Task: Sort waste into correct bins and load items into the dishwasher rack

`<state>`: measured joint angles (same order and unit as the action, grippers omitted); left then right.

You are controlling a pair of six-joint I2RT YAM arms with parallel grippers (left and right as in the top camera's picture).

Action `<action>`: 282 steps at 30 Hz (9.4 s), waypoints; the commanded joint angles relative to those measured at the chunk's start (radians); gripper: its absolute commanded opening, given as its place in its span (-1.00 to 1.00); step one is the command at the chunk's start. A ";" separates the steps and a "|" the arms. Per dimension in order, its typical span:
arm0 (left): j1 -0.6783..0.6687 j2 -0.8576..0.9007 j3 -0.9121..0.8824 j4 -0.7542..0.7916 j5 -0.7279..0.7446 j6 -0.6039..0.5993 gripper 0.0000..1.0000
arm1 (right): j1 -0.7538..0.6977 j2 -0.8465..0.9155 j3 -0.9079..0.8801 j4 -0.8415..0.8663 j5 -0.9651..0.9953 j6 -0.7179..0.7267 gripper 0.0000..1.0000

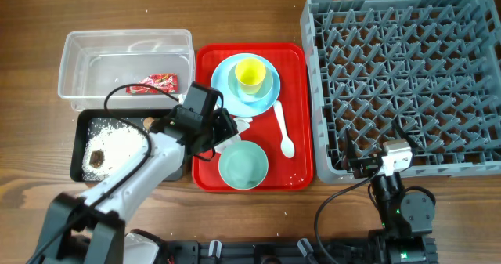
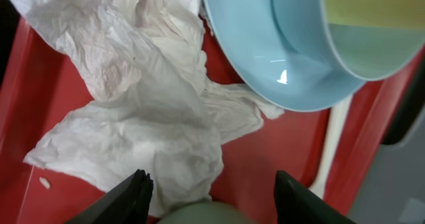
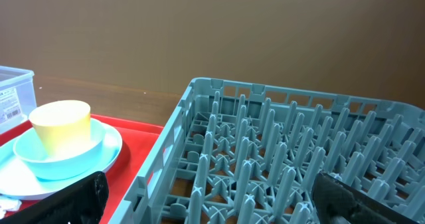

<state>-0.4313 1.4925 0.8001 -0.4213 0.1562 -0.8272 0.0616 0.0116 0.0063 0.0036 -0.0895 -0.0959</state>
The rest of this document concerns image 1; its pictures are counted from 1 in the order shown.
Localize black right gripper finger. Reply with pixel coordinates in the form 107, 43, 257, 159
391, 119, 418, 150
344, 129, 357, 163

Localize mint green bowl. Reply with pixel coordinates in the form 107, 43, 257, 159
218, 141, 269, 190

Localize red snack wrapper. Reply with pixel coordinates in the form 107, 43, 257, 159
126, 73, 179, 95

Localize white paper napkin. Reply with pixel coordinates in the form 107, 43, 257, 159
198, 101, 250, 160

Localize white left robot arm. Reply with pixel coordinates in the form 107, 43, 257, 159
29, 104, 237, 263

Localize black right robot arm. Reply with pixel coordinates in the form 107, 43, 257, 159
343, 121, 438, 263

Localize grey dishwasher rack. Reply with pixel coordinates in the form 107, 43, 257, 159
300, 0, 500, 183

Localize black plastic bin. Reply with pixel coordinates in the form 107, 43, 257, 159
70, 108, 171, 183

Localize small light blue bowl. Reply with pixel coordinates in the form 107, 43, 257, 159
228, 65, 273, 103

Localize white plastic spoon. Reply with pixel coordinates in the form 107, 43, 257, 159
273, 100, 295, 158

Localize light blue plate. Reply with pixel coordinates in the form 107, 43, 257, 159
211, 53, 281, 118

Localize white rice pile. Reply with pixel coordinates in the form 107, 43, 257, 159
87, 125, 147, 179

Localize yellow plastic cup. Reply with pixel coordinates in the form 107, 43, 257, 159
235, 57, 267, 95

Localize dark brown food chunk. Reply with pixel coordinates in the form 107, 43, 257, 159
89, 150, 105, 168

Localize red plastic tray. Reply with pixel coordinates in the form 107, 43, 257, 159
195, 42, 314, 192

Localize clear plastic bin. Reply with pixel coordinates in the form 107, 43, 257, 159
58, 29, 195, 111

